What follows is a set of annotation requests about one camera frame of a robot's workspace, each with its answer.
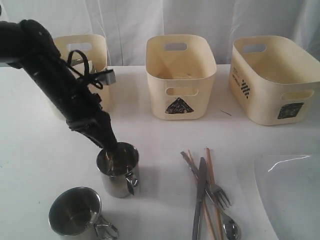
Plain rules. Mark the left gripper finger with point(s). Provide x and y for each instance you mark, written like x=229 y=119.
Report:
x=112 y=137
x=100 y=136

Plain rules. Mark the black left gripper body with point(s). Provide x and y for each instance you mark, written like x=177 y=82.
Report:
x=78 y=105

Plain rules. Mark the stainless steel bowl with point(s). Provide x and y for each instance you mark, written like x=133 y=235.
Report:
x=78 y=60

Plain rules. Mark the steel mug front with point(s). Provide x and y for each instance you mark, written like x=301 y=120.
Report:
x=76 y=214

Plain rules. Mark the steel spoon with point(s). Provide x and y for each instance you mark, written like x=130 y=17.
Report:
x=231 y=228

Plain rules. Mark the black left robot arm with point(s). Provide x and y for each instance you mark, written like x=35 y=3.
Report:
x=28 y=45

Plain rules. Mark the cream bin with circle mark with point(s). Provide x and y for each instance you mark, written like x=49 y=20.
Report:
x=94 y=47

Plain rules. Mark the white curtain backdrop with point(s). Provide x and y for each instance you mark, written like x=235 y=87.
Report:
x=127 y=25

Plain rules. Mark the cream bin with triangle mark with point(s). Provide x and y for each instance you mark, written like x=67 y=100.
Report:
x=181 y=70

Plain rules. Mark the right wooden chopstick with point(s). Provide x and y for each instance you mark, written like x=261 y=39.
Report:
x=212 y=181

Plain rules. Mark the cream bin with square mark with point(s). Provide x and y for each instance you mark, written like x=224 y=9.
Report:
x=274 y=80

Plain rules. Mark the white square plate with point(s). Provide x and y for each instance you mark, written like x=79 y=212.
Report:
x=289 y=189

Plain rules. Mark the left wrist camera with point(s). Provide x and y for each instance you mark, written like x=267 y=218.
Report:
x=105 y=77

